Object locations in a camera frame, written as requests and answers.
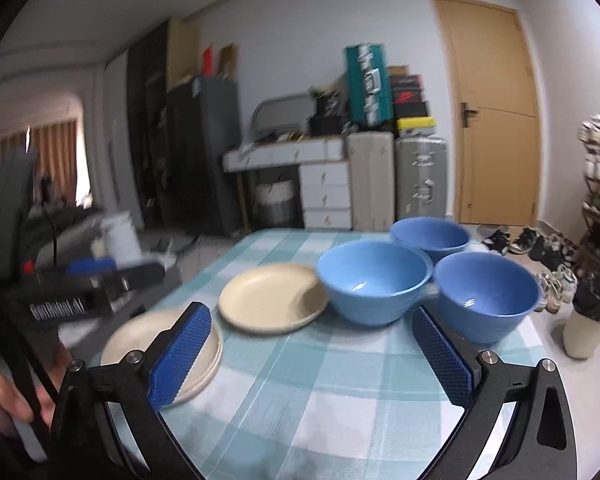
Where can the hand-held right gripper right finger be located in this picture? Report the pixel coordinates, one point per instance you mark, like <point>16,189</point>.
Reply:
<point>442,360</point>

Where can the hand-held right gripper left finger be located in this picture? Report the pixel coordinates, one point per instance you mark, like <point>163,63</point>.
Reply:
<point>180,355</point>

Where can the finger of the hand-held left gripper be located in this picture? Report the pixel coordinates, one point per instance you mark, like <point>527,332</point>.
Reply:
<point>91,266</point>
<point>137,277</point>

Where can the cream plate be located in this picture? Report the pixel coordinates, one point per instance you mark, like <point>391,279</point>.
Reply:
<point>265,300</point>
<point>130,340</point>

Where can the blue bowl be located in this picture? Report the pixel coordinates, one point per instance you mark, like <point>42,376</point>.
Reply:
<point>430,235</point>
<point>485,320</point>
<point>370,272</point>

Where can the person's left hand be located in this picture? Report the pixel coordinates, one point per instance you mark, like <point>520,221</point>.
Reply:
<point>5,390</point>

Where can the dotted floor mat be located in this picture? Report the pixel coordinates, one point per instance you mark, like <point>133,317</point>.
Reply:
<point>205,245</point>

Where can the brown striped curtain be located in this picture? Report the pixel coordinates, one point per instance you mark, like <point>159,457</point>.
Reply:
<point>60,160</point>

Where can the teal checked tablecloth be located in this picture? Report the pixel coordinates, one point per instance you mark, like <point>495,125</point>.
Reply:
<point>330,385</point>

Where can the black cabinet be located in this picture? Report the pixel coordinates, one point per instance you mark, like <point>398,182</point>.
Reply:
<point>200,160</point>

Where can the bin with black bag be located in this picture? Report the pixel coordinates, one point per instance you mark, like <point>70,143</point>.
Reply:
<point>582,330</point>

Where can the pile of shoes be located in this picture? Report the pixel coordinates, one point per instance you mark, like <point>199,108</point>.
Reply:
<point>545,255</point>

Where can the dark tall shelf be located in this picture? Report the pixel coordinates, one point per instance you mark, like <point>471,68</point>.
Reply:
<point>150,125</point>

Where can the woven basket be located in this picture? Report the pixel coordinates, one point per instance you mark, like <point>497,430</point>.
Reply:
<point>275,205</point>

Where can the grey suitcase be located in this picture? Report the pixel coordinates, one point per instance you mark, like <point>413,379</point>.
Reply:
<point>422,175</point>

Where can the beige suitcase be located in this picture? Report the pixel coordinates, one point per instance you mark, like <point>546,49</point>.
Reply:
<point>372,180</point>

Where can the white desk with drawers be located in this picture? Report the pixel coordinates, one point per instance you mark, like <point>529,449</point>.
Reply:
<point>325,185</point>

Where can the grey rounded board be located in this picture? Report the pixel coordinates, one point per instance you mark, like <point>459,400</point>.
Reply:
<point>285,112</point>

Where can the tan cardboard box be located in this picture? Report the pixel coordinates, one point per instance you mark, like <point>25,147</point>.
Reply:
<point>182,52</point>

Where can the wooden door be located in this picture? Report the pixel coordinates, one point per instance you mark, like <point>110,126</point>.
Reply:
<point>495,135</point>

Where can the yellow black box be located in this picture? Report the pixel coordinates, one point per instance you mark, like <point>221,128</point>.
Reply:
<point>415,123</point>

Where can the black red box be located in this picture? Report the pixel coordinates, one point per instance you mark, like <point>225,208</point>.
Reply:
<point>407,95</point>

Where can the teal hard case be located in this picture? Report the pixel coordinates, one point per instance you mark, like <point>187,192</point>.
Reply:
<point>367,85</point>

